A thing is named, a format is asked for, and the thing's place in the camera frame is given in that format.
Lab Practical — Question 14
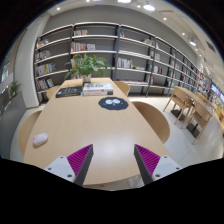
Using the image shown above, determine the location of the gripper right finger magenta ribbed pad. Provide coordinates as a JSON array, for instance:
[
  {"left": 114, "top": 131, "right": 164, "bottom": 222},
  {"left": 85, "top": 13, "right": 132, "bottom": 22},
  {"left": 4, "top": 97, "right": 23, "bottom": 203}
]
[{"left": 134, "top": 144, "right": 181, "bottom": 185}]

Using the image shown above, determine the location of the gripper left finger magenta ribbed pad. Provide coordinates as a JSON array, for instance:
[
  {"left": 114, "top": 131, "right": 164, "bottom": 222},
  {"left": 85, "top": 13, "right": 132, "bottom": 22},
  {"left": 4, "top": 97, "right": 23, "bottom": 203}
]
[{"left": 45, "top": 144, "right": 94, "bottom": 186}]

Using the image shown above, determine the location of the white computer mouse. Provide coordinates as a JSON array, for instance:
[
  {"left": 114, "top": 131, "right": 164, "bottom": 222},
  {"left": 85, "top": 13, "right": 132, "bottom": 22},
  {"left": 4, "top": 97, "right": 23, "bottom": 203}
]
[{"left": 32, "top": 133, "right": 48, "bottom": 147}]

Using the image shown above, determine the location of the dark round mouse pad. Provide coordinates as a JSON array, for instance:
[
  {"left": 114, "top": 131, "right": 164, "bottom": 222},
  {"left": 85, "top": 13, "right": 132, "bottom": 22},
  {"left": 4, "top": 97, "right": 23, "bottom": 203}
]
[{"left": 98, "top": 97, "right": 129, "bottom": 110}]

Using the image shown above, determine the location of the wooden chair right near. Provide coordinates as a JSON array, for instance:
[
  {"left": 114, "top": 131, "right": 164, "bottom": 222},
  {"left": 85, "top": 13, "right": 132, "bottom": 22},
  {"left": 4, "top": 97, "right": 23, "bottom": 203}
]
[{"left": 133, "top": 101, "right": 170, "bottom": 143}]

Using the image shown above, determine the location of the wooden chair left near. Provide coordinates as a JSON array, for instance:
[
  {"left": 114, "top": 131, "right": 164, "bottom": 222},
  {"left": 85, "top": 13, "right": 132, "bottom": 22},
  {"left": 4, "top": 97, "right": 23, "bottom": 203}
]
[{"left": 18, "top": 111, "right": 41, "bottom": 155}]

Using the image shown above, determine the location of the black book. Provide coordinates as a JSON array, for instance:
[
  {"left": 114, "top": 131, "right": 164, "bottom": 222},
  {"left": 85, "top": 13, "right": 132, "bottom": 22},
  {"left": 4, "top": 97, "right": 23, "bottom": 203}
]
[{"left": 56, "top": 86, "right": 82, "bottom": 98}]

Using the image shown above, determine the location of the wooden chair far left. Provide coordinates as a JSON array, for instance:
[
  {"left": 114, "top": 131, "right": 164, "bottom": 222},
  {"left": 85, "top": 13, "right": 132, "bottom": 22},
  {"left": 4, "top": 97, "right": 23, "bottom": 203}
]
[{"left": 46, "top": 85, "right": 59, "bottom": 99}]

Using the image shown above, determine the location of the white and red book stack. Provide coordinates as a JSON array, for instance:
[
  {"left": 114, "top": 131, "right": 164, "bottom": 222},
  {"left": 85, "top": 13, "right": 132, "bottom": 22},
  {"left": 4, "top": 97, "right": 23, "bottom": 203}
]
[{"left": 82, "top": 83, "right": 113, "bottom": 96}]

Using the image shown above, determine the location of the wooden chair far right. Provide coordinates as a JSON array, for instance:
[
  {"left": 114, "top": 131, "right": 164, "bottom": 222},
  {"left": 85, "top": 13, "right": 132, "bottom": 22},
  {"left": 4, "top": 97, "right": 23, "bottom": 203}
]
[{"left": 115, "top": 81, "right": 130, "bottom": 95}]

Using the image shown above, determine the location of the small plant at left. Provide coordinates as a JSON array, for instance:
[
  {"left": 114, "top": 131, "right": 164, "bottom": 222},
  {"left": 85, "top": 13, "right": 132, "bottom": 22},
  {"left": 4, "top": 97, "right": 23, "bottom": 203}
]
[{"left": 10, "top": 81, "right": 21, "bottom": 97}]

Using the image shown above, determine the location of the green potted plant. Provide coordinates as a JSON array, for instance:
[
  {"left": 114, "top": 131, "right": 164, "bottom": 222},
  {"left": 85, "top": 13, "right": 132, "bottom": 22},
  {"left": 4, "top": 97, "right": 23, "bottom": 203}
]
[{"left": 64, "top": 54, "right": 108, "bottom": 83}]

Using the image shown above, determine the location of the large grey bookshelf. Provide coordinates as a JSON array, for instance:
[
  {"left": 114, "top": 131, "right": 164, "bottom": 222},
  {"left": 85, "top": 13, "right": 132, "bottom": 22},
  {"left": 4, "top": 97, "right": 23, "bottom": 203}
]
[{"left": 34, "top": 22, "right": 212, "bottom": 101}]

